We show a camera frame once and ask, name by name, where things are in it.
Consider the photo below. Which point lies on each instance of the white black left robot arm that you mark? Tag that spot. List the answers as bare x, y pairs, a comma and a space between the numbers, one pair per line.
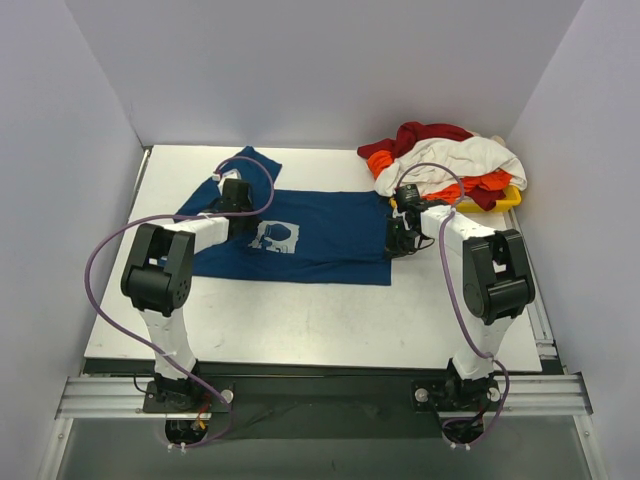
157, 279

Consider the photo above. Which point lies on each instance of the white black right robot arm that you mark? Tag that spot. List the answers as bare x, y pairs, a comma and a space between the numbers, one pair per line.
487, 276

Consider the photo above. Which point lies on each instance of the white t-shirt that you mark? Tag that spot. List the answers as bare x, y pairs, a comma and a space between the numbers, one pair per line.
473, 157

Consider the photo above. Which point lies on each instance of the yellow plastic bin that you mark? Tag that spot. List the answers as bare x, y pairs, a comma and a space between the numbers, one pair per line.
500, 202

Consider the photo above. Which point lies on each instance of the orange t-shirt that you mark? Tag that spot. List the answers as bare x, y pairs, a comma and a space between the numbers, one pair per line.
380, 162

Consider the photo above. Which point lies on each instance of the blue Mickey Mouse t-shirt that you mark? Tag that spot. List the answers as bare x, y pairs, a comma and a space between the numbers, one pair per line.
303, 236

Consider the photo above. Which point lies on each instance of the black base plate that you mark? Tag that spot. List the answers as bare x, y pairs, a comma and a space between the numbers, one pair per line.
331, 422

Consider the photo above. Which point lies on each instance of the aluminium mounting rail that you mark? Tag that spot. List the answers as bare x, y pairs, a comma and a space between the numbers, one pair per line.
121, 397

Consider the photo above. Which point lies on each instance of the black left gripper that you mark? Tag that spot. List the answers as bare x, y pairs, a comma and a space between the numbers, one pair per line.
239, 209

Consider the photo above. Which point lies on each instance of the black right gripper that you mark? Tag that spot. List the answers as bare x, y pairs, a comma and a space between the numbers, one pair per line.
397, 240

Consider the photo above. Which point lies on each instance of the dark red t-shirt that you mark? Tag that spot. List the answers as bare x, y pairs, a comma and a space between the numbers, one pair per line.
428, 177

